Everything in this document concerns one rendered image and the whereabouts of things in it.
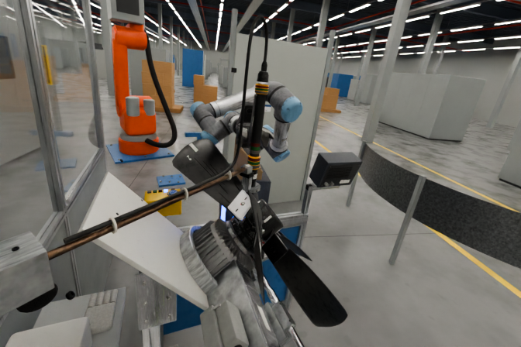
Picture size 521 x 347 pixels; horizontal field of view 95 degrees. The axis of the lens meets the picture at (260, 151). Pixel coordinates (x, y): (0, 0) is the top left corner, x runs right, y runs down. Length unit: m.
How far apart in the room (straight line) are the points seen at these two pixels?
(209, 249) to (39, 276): 0.42
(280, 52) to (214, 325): 2.53
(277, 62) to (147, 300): 2.44
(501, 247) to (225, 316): 2.24
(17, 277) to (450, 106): 10.73
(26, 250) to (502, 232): 2.55
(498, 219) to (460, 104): 8.76
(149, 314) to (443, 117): 10.44
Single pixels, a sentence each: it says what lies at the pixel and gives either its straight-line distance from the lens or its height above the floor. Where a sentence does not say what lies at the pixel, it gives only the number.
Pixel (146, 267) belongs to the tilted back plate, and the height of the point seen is 1.24.
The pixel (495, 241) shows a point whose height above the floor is 0.68.
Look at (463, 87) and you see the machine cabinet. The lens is 10.93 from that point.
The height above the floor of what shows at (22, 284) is 1.36.
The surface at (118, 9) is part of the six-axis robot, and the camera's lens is 4.52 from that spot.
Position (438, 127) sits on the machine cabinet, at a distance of 10.67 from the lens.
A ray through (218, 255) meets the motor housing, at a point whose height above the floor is 1.15.
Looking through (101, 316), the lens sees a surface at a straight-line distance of 1.05.
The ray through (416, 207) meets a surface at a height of 0.67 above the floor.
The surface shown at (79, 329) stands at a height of 0.97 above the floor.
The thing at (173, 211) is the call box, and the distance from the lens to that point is 1.23.
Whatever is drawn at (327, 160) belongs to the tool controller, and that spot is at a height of 1.23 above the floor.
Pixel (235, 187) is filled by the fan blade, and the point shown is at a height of 1.30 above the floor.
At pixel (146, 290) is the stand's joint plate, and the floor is 1.09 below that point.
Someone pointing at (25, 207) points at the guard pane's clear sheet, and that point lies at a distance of 1.12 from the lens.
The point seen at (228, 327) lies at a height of 1.16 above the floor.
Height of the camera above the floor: 1.68
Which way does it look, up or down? 19 degrees down
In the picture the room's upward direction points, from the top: 7 degrees clockwise
